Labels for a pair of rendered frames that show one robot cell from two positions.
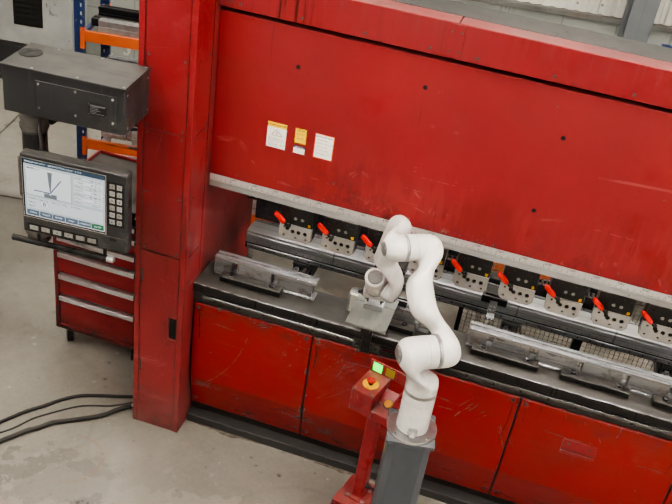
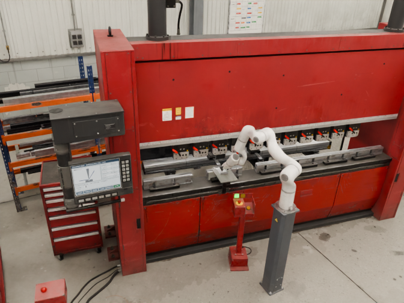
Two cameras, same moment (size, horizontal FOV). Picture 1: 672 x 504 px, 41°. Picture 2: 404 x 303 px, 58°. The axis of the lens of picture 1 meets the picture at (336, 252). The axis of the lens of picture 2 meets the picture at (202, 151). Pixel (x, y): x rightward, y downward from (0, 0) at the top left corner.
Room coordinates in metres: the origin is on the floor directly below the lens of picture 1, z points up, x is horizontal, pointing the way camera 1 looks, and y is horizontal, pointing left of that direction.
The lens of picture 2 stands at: (0.66, 1.62, 2.96)
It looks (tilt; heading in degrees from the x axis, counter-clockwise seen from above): 29 degrees down; 329
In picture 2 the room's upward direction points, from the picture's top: 2 degrees clockwise
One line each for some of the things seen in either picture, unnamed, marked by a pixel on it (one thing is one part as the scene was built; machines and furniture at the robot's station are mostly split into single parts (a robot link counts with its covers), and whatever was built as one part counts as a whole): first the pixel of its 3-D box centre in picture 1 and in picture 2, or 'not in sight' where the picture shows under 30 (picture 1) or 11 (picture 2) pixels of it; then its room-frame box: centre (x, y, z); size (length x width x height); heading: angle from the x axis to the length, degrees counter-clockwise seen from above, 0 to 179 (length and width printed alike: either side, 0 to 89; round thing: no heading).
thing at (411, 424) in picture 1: (415, 409); (287, 198); (2.52, -0.38, 1.09); 0.19 x 0.19 x 0.18
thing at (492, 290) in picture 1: (493, 302); (256, 153); (3.42, -0.75, 1.01); 0.26 x 0.12 x 0.05; 168
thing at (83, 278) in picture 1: (118, 260); (74, 209); (4.01, 1.16, 0.50); 0.50 x 0.50 x 1.00; 78
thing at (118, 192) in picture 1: (80, 198); (101, 175); (3.08, 1.05, 1.42); 0.45 x 0.12 x 0.36; 83
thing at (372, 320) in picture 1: (372, 311); (224, 174); (3.22, -0.20, 1.00); 0.26 x 0.18 x 0.01; 168
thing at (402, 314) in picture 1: (389, 310); (223, 172); (3.35, -0.29, 0.92); 0.39 x 0.06 x 0.10; 78
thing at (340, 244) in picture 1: (341, 232); (199, 147); (3.41, -0.01, 1.26); 0.15 x 0.09 x 0.17; 78
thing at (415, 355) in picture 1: (418, 365); (288, 179); (2.50, -0.35, 1.30); 0.19 x 0.12 x 0.24; 110
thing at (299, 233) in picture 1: (298, 221); (180, 149); (3.45, 0.19, 1.26); 0.15 x 0.09 x 0.17; 78
